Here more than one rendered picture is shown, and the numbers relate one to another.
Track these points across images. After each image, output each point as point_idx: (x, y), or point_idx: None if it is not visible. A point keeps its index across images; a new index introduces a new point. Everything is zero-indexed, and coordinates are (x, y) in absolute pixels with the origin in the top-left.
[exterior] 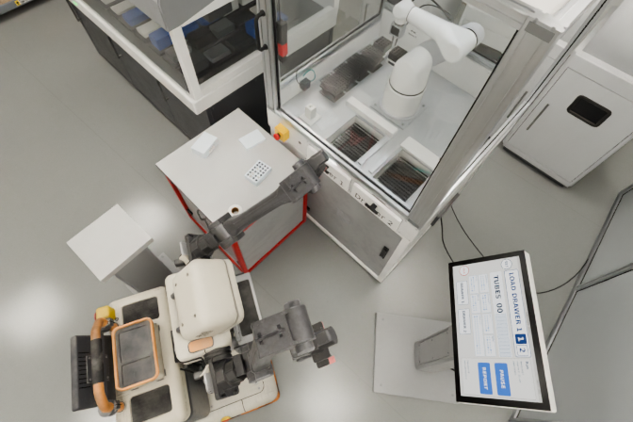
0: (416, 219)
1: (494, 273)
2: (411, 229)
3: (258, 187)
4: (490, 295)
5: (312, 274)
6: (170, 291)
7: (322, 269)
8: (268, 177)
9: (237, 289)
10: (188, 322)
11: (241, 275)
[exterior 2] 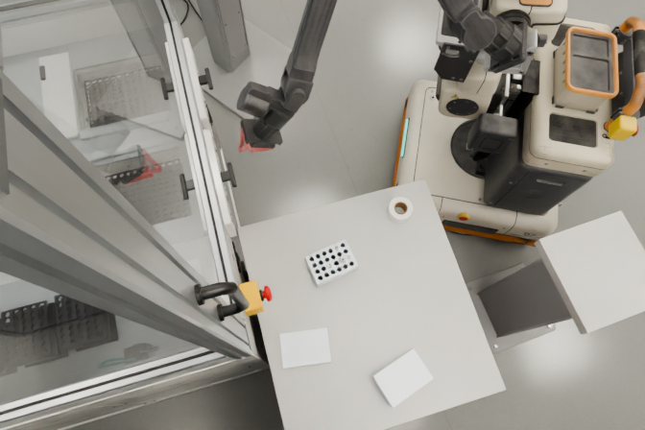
0: (171, 3)
1: None
2: (179, 27)
3: (343, 239)
4: None
5: (297, 208)
6: None
7: (279, 206)
8: (316, 250)
9: None
10: None
11: (447, 41)
